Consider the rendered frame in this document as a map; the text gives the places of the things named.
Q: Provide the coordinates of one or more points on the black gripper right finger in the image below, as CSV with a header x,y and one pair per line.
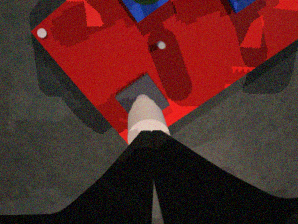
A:
x,y
191,190

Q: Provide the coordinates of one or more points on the red rectangular board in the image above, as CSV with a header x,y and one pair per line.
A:
x,y
146,63

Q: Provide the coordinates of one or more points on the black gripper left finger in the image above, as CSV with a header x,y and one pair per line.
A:
x,y
123,195

